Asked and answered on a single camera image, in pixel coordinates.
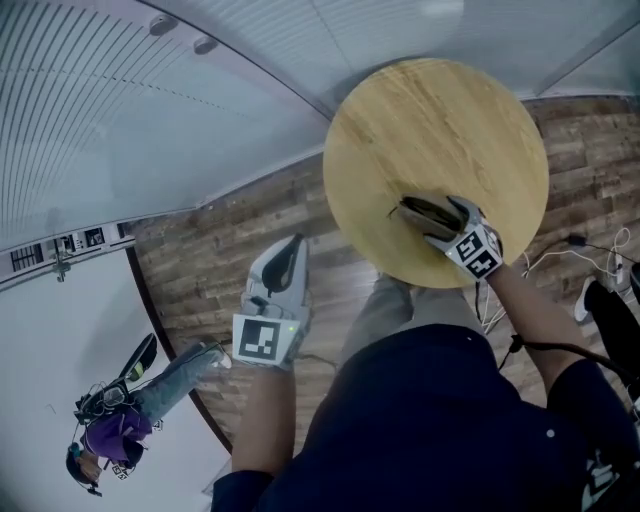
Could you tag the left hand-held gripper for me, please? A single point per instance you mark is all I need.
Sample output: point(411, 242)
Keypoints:
point(257, 340)

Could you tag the round wooden side table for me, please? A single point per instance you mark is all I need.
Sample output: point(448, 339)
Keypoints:
point(425, 125)

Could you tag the person's dark navy shirt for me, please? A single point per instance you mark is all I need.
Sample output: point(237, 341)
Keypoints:
point(425, 440)

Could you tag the round metal glass fitting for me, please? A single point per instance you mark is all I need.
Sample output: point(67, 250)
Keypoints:
point(205, 45)
point(163, 25)

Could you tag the person's left forearm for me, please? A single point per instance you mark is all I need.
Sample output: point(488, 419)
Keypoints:
point(265, 420)

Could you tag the person's grey trousers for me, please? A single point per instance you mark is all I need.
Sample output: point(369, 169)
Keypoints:
point(390, 310)

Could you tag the small brown pouch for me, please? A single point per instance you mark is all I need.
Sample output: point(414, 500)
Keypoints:
point(425, 215)

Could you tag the black oval panel green mark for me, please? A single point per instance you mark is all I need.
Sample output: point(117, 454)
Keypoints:
point(140, 356)

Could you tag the person's right forearm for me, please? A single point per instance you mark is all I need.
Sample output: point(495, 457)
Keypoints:
point(530, 320)

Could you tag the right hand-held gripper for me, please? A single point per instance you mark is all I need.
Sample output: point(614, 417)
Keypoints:
point(475, 250)

